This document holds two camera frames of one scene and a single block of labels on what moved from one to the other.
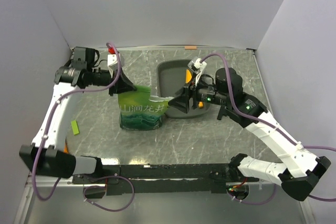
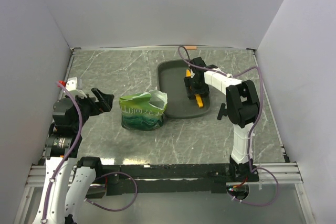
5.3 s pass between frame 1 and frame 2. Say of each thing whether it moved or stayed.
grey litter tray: stayed
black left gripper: moved
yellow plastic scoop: stayed
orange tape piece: stayed
